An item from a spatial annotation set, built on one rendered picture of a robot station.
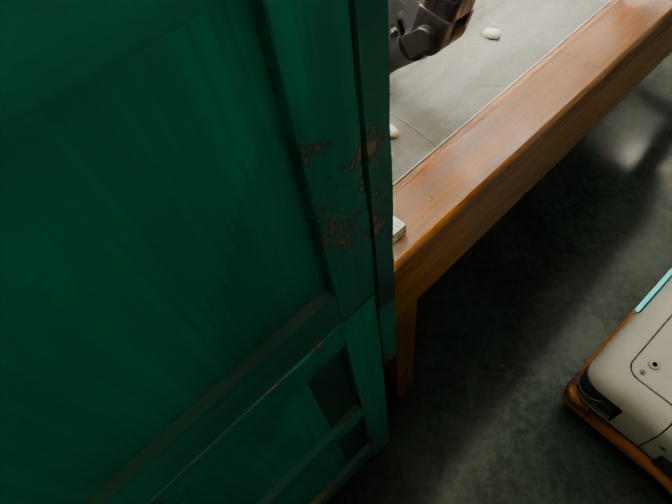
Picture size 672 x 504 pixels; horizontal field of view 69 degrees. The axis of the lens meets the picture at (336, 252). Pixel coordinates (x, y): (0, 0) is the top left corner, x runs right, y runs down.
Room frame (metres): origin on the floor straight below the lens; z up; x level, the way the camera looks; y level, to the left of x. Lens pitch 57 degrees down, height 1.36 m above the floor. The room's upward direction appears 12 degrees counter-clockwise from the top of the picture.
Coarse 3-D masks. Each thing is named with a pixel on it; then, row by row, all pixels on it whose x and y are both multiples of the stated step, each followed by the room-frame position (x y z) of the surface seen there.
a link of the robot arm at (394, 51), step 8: (392, 24) 0.70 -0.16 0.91; (400, 24) 0.69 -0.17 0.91; (400, 32) 0.68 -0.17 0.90; (392, 40) 0.69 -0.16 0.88; (400, 40) 0.68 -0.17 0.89; (392, 48) 0.68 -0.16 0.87; (400, 48) 0.67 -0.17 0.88; (392, 56) 0.68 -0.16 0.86; (400, 56) 0.67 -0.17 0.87; (408, 56) 0.66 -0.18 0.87; (416, 56) 0.67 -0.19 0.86; (392, 64) 0.69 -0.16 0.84; (400, 64) 0.68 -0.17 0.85; (408, 64) 0.68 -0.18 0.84
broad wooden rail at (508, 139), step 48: (624, 0) 0.84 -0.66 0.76; (576, 48) 0.73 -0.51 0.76; (624, 48) 0.70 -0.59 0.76; (528, 96) 0.63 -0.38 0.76; (576, 96) 0.61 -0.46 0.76; (624, 96) 0.75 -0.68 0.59; (480, 144) 0.54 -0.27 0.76; (528, 144) 0.53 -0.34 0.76; (432, 192) 0.47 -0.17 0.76; (480, 192) 0.45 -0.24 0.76; (432, 240) 0.39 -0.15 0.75
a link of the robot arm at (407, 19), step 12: (396, 0) 0.70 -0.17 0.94; (408, 0) 0.71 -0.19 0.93; (396, 12) 0.70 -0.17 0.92; (408, 12) 0.69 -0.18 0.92; (408, 24) 0.68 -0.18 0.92; (408, 36) 0.65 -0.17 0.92; (420, 36) 0.63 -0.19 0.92; (432, 36) 0.62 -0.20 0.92; (408, 48) 0.65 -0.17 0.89; (420, 48) 0.63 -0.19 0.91
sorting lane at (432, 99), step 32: (480, 0) 0.97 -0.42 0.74; (512, 0) 0.95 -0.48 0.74; (544, 0) 0.93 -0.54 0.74; (576, 0) 0.90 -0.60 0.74; (608, 0) 0.88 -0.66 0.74; (480, 32) 0.86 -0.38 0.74; (512, 32) 0.84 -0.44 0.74; (544, 32) 0.82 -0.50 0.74; (416, 64) 0.81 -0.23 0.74; (448, 64) 0.79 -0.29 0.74; (480, 64) 0.77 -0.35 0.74; (512, 64) 0.75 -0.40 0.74; (416, 96) 0.72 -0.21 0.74; (448, 96) 0.70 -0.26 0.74; (480, 96) 0.68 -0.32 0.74; (416, 128) 0.63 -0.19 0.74; (448, 128) 0.62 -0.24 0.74; (416, 160) 0.56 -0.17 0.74
